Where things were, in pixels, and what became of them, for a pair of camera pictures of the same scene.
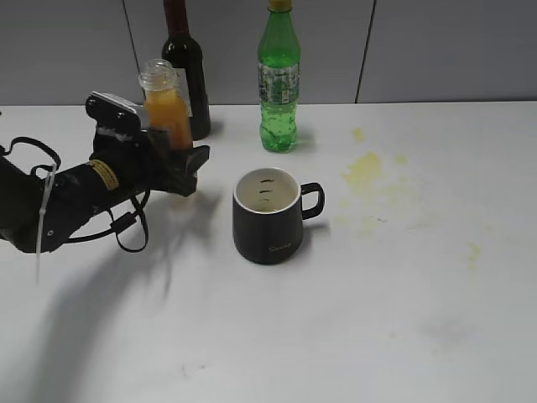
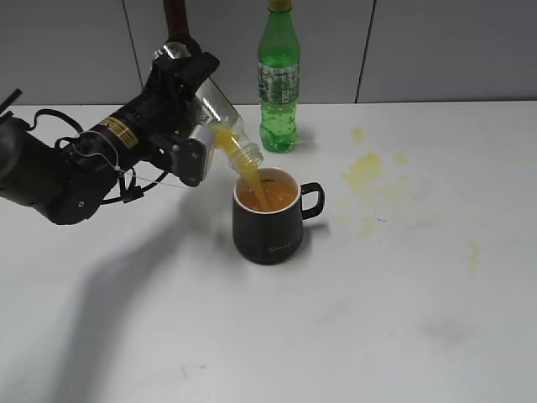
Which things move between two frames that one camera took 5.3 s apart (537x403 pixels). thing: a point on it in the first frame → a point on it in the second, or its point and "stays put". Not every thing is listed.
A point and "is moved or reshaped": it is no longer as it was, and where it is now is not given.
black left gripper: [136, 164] → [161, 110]
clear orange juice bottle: [167, 102] is moved or reshaped
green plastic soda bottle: [279, 70] stays put
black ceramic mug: [268, 214] stays put
